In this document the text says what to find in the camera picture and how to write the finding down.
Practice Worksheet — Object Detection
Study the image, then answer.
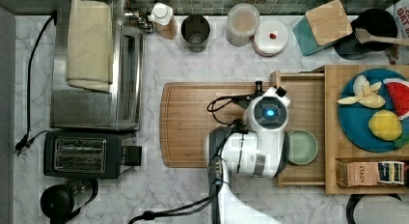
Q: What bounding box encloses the teal plate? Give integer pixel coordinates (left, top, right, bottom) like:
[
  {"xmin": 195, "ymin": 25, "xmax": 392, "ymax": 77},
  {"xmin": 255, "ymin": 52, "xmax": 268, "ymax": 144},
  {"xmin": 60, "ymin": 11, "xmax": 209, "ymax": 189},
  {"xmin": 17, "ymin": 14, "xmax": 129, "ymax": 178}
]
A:
[{"xmin": 338, "ymin": 69, "xmax": 408, "ymax": 153}]

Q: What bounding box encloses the wooden spatula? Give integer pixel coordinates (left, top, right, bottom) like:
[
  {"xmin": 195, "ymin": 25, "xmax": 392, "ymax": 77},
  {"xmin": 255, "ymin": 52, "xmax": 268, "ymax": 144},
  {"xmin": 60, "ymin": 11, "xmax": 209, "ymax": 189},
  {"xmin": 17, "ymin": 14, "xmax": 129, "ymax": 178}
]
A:
[{"xmin": 355, "ymin": 28, "xmax": 409, "ymax": 46}]

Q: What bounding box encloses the clear plastic jar with snacks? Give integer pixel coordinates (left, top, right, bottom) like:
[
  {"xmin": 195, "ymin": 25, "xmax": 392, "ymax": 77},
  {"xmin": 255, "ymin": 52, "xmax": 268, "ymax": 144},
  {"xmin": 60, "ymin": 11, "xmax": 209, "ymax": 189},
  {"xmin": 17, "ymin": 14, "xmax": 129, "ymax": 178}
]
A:
[{"xmin": 225, "ymin": 4, "xmax": 259, "ymax": 47}]

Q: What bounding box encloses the black power cable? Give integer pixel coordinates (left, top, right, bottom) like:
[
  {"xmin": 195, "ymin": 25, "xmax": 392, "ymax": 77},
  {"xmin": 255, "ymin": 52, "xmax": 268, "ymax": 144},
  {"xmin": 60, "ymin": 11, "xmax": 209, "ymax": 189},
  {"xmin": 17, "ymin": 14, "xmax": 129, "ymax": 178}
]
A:
[{"xmin": 14, "ymin": 11, "xmax": 58, "ymax": 157}]

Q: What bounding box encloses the oats package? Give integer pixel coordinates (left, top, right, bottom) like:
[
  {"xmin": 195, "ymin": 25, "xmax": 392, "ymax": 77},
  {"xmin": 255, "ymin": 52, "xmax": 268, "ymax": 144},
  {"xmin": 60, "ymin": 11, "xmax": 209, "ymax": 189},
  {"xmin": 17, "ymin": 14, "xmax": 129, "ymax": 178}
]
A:
[{"xmin": 386, "ymin": 0, "xmax": 409, "ymax": 65}]

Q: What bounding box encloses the black two-slot toaster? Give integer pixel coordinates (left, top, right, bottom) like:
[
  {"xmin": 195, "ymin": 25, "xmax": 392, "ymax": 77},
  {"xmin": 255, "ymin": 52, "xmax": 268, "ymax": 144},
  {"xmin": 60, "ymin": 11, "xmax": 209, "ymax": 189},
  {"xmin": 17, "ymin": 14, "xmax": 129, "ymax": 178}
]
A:
[{"xmin": 43, "ymin": 131, "xmax": 143, "ymax": 180}]

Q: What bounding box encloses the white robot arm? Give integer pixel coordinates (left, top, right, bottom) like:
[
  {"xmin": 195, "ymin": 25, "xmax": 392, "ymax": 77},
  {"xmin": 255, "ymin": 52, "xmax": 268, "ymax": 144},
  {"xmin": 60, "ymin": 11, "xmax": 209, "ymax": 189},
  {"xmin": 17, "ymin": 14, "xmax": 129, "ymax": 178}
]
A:
[{"xmin": 204, "ymin": 87, "xmax": 290, "ymax": 224}]

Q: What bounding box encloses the bottle with white cap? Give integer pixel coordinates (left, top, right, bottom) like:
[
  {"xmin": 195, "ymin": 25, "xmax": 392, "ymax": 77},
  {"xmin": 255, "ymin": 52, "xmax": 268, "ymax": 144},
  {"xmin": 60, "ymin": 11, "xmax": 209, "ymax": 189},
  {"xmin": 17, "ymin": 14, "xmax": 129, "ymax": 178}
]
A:
[{"xmin": 150, "ymin": 3, "xmax": 177, "ymax": 40}]

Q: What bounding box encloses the folded beige towel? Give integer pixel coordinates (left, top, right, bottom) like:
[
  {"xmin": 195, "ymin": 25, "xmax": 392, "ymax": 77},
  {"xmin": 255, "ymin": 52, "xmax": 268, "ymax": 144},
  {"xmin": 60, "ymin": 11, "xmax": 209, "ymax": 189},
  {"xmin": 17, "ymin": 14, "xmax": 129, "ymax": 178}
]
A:
[{"xmin": 66, "ymin": 0, "xmax": 113, "ymax": 93}]

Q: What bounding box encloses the watermelon slice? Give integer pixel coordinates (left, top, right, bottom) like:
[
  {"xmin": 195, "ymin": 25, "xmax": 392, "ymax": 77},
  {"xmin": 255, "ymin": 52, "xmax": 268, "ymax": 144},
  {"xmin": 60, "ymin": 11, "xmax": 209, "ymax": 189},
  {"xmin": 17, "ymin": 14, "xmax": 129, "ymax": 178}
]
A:
[{"xmin": 383, "ymin": 78, "xmax": 409, "ymax": 120}]

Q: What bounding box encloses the white lidded ceramic jar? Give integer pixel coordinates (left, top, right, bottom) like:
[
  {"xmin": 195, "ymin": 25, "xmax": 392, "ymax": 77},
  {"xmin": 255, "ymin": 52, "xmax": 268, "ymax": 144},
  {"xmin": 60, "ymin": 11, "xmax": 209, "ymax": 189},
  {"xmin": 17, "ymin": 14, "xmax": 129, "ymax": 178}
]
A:
[{"xmin": 253, "ymin": 20, "xmax": 288, "ymax": 57}]

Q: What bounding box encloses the wooden drawer cabinet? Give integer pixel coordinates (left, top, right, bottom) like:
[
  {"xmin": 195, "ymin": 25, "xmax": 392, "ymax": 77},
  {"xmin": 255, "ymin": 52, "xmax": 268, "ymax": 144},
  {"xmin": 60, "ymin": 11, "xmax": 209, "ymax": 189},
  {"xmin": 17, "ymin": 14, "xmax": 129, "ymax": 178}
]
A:
[{"xmin": 314, "ymin": 65, "xmax": 408, "ymax": 195}]

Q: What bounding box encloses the teal canister with wooden lid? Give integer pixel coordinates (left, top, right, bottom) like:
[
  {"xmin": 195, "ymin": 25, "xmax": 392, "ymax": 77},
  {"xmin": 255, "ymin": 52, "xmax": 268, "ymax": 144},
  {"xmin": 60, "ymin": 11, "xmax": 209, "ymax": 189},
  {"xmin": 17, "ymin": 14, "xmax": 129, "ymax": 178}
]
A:
[{"xmin": 292, "ymin": 0, "xmax": 352, "ymax": 56}]

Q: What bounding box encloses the bamboo cutting board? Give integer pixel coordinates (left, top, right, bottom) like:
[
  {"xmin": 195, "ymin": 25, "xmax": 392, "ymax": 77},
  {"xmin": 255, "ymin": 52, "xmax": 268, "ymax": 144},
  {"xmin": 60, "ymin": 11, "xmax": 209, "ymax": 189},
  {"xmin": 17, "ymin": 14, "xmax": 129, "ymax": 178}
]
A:
[{"xmin": 159, "ymin": 82, "xmax": 255, "ymax": 168}]

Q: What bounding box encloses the dark metal cup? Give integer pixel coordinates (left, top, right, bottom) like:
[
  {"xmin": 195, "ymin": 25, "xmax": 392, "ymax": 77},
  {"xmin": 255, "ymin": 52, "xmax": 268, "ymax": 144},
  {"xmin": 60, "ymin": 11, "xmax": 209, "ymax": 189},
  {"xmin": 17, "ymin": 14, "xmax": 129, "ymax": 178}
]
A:
[{"xmin": 181, "ymin": 14, "xmax": 210, "ymax": 53}]

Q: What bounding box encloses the yellow lemon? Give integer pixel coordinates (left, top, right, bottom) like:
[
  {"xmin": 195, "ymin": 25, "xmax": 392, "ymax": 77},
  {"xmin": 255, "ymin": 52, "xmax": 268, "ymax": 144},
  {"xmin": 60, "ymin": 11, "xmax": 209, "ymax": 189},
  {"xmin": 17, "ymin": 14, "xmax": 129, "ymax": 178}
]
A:
[{"xmin": 368, "ymin": 110, "xmax": 403, "ymax": 141}]

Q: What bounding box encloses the peeled banana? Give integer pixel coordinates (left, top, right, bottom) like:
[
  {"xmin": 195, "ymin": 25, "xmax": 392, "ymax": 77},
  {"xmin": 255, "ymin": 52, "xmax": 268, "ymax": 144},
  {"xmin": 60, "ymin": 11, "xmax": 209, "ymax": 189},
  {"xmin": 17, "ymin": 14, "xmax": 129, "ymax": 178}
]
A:
[{"xmin": 338, "ymin": 75, "xmax": 386, "ymax": 108}]

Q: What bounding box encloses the green bowl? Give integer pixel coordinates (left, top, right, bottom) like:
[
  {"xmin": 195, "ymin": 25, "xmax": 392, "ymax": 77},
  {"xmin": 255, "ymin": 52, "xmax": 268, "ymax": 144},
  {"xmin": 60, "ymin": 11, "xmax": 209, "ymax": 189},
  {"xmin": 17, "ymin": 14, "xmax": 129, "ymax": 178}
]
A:
[{"xmin": 288, "ymin": 129, "xmax": 318, "ymax": 165}]

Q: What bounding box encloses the black kettle with lid knob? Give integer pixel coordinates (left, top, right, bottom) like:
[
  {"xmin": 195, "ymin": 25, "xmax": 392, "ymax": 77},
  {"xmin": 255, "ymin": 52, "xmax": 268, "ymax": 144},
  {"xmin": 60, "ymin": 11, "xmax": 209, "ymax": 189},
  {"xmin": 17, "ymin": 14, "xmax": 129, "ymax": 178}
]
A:
[{"xmin": 41, "ymin": 179, "xmax": 98, "ymax": 224}]

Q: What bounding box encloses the tea bag box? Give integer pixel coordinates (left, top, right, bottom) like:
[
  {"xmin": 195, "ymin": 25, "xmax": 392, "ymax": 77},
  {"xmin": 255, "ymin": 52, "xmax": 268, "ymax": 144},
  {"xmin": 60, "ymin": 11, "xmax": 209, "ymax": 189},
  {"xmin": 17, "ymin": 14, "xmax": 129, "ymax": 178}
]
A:
[{"xmin": 336, "ymin": 160, "xmax": 408, "ymax": 187}]

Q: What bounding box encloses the stainless steel toaster oven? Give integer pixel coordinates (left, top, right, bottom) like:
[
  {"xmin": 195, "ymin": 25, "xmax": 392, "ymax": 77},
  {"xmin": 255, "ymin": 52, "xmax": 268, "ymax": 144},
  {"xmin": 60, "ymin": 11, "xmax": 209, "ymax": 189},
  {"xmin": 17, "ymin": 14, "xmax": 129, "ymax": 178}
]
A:
[{"xmin": 50, "ymin": 0, "xmax": 146, "ymax": 130}]

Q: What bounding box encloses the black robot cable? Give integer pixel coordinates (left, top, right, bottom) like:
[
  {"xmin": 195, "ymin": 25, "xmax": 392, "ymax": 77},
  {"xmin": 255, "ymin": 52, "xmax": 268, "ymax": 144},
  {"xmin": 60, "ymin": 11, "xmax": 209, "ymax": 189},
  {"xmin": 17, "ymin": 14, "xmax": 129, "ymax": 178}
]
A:
[{"xmin": 127, "ymin": 94, "xmax": 259, "ymax": 224}]

